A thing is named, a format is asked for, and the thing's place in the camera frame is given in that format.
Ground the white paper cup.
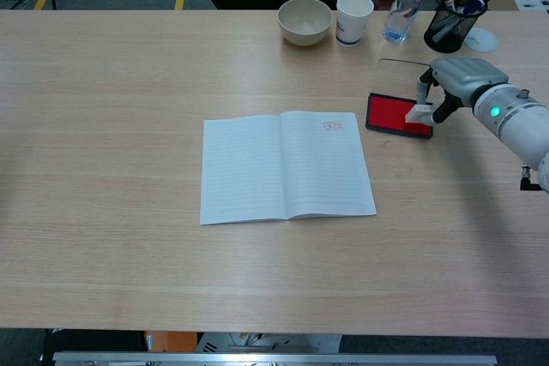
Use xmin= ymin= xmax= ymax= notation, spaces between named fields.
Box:
xmin=335 ymin=0 xmax=375 ymax=48

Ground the white round desk grommet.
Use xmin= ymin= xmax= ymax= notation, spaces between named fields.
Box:
xmin=464 ymin=27 xmax=499 ymax=53

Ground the orange base part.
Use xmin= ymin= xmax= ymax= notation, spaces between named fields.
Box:
xmin=143 ymin=330 xmax=199 ymax=352

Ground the aluminium profile rail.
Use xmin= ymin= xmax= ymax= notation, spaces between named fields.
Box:
xmin=51 ymin=351 xmax=498 ymax=366

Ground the red ink pad clear lid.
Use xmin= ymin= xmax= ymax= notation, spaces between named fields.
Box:
xmin=365 ymin=57 xmax=435 ymax=141

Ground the small red white stamp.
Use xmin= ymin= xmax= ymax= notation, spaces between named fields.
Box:
xmin=404 ymin=102 xmax=434 ymax=126

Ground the black mesh pen holder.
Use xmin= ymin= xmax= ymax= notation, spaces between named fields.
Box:
xmin=423 ymin=0 xmax=489 ymax=54

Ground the beige bowl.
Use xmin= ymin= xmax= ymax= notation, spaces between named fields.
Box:
xmin=276 ymin=0 xmax=334 ymax=47

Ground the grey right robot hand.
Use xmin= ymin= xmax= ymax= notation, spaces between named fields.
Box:
xmin=414 ymin=57 xmax=510 ymax=126

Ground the open lined notebook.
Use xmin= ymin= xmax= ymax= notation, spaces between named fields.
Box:
xmin=199 ymin=111 xmax=377 ymax=226

